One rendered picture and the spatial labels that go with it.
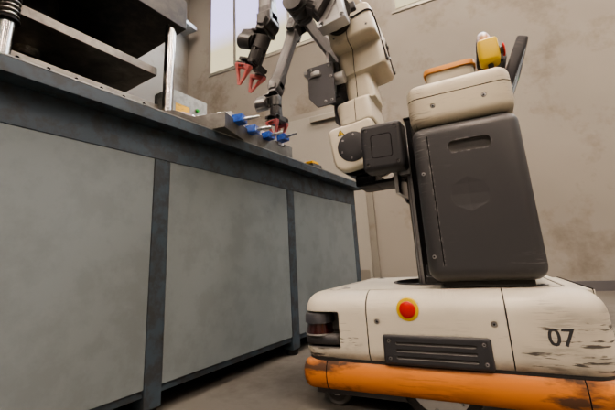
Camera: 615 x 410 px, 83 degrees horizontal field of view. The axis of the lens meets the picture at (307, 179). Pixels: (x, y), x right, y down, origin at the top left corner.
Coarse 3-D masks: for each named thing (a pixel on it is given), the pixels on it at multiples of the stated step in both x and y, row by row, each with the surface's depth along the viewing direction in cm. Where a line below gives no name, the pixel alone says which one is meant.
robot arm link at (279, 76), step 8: (288, 24) 174; (288, 32) 176; (296, 32) 175; (288, 40) 174; (296, 40) 176; (288, 48) 172; (280, 56) 172; (288, 56) 171; (280, 64) 170; (288, 64) 171; (280, 72) 167; (272, 80) 166; (280, 80) 166; (280, 88) 166
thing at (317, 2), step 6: (312, 0) 117; (318, 0) 112; (324, 0) 112; (306, 6) 119; (312, 6) 116; (318, 6) 112; (324, 6) 114; (312, 12) 117; (318, 12) 113; (318, 18) 116
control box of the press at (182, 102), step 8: (160, 96) 223; (176, 96) 222; (184, 96) 227; (160, 104) 221; (176, 104) 220; (184, 104) 226; (192, 104) 232; (200, 104) 238; (192, 112) 231; (200, 112) 237
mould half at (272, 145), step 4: (260, 136) 146; (260, 140) 146; (264, 140) 148; (272, 140) 153; (260, 144) 145; (264, 144) 148; (268, 144) 150; (272, 144) 152; (276, 144) 155; (268, 148) 149; (272, 148) 152; (276, 148) 155; (280, 148) 157; (284, 148) 159; (288, 148) 162; (276, 152) 154; (280, 152) 156; (284, 152) 159; (288, 152) 162; (292, 156) 164
